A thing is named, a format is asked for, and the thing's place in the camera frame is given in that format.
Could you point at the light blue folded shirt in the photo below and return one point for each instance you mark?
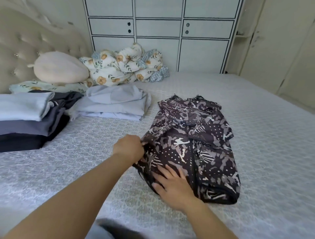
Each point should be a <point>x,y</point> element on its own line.
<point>115,102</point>

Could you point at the dark patterned zip jacket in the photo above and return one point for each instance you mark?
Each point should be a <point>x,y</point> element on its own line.
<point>204,152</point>

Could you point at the person's left forearm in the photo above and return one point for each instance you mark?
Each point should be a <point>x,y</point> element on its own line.
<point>73,194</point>

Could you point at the person's left hand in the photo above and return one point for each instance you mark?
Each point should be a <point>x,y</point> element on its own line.
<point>128,149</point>

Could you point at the pale green floral pillow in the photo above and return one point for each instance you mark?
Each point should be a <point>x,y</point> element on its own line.
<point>49,87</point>

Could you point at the cream plush pillow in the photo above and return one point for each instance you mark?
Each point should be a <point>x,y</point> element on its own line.
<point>60,67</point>

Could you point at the person's left fingers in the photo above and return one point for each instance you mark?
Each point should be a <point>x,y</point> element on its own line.
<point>144,145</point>

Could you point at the person's right middle finger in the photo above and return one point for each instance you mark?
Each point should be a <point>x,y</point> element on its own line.
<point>173,171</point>

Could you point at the cream door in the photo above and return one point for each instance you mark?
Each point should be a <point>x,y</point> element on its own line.
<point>278,41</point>

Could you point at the person's right hand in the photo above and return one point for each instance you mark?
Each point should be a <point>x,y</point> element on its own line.
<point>176,189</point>

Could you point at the beige tufted headboard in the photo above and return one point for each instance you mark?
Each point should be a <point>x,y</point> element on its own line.
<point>32,41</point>

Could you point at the black folded garment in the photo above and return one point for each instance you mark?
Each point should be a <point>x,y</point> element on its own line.
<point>27,144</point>

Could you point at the grey folded garment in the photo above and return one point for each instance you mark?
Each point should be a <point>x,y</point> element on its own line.
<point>32,126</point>

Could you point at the white floral quilt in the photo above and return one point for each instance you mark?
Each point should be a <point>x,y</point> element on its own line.
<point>115,69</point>

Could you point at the person's right thumb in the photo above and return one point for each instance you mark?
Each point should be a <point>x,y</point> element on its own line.
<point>158,187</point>

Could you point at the pale blue folded garment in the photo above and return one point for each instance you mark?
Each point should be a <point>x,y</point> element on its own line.
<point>23,105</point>

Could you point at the person's right forearm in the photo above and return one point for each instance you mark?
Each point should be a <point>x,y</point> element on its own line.
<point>209,221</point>

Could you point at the white wardrobe with black trim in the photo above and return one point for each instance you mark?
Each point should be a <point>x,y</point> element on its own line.
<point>160,34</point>

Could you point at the dark navy folded garment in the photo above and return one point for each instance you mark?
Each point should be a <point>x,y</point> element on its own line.
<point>69,97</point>

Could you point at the grey patterned bedspread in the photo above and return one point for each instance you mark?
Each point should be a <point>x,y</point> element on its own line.
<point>265,152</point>

